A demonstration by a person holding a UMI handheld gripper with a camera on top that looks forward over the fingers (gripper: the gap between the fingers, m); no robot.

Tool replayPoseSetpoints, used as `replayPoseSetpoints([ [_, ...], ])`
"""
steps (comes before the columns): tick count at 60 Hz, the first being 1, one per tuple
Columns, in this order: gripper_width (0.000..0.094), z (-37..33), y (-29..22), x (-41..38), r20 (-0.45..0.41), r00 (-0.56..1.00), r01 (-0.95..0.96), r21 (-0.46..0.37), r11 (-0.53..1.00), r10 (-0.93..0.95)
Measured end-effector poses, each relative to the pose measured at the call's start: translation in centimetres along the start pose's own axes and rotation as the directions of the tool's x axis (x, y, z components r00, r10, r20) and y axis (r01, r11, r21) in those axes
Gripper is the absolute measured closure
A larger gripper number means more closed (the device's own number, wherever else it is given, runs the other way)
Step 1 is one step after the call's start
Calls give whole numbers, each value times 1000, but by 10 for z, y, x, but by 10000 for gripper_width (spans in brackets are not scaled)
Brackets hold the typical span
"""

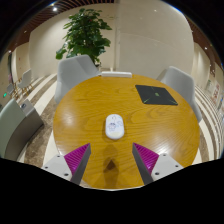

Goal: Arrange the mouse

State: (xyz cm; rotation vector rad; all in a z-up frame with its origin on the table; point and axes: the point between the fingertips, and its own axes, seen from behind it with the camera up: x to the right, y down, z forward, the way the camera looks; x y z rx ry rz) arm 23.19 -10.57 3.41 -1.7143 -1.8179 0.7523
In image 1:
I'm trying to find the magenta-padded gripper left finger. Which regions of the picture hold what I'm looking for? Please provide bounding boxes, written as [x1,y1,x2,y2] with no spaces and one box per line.
[41,142,92,186]

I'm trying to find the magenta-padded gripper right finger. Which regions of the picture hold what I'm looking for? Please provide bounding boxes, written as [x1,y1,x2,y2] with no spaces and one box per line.
[131,142,185,186]

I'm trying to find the white printed computer mouse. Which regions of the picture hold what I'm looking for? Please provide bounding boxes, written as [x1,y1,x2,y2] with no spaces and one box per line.
[105,113,126,140]

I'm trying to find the black mouse pad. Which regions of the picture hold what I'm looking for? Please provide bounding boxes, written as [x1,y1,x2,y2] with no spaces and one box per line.
[134,84,179,107]

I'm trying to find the grey shell chair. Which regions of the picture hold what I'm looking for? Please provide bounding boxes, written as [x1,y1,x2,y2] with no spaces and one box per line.
[156,65,203,124]
[54,54,101,105]

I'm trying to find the white chair with wooden legs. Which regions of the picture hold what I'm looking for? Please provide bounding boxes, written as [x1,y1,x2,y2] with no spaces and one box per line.
[17,68,33,96]

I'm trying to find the green potted plant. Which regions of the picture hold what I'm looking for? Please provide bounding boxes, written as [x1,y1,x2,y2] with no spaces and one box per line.
[55,8,113,68]

